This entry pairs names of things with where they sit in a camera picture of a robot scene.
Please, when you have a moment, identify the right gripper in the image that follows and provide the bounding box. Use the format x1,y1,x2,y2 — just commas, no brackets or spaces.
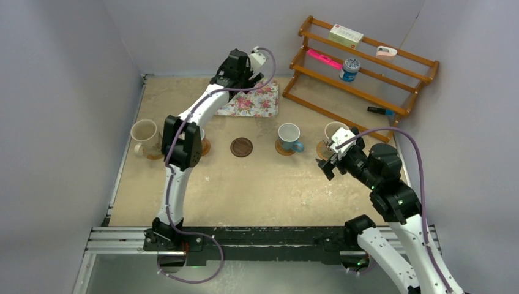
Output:
316,141,380,189

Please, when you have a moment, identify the woven rattan coaster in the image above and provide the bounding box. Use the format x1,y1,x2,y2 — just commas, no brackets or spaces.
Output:
316,140,334,160
145,153,163,160

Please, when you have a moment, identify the tall beige mug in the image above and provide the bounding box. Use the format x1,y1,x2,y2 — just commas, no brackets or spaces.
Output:
323,121,349,148

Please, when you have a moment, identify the blue mug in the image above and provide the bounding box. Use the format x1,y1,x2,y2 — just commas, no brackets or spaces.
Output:
277,122,304,152

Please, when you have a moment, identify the orange coaster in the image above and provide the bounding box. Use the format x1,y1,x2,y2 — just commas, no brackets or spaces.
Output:
275,140,295,156

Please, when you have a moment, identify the dark wooden coaster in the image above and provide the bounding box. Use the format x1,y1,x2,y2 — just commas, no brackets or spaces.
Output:
230,137,253,157

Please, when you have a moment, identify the light wooden coaster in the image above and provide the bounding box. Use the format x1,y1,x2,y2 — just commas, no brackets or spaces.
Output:
201,138,211,156

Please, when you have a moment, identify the beige mug with pattern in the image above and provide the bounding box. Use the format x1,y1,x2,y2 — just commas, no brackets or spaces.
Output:
130,119,162,158

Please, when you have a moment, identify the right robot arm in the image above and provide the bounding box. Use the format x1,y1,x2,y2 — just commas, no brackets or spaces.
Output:
318,141,464,293

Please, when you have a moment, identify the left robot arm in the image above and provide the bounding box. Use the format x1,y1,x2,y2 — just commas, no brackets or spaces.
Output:
150,47,275,251

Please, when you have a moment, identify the floral tray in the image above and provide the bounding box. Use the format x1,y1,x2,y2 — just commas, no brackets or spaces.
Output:
216,78,279,118

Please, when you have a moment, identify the black blue marker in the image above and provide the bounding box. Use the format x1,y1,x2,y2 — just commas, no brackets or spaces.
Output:
367,107,394,116

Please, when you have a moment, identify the pink highlighter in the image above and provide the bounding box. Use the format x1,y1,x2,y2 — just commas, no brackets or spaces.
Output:
307,49,342,70

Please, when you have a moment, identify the wooden rack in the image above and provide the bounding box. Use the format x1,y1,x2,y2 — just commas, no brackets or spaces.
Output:
282,15,440,130

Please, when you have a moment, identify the blue white jar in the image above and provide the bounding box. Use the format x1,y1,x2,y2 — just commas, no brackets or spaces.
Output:
339,58,360,82

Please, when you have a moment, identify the white green box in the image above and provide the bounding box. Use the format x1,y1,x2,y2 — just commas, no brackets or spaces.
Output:
328,24,364,50

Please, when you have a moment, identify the pink white tape dispenser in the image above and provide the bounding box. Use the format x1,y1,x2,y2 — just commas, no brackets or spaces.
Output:
375,45,398,62

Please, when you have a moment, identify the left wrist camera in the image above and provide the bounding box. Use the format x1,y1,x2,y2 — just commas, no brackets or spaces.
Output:
248,46,269,74

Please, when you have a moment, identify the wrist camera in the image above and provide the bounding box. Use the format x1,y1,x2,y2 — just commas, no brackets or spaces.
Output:
328,127,355,161
248,46,269,74

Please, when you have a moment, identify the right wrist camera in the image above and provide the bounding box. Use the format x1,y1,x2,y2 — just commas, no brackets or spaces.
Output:
328,127,355,161

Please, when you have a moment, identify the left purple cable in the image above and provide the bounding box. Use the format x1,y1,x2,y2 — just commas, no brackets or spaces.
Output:
155,47,277,284

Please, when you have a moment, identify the purple cable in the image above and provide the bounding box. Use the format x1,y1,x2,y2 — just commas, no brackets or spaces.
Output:
334,127,455,294
155,47,277,284

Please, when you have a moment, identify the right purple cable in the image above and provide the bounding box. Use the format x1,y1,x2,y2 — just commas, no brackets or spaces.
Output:
334,127,455,294

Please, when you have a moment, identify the black aluminium base frame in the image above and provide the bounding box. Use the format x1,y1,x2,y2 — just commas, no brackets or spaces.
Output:
73,225,451,294

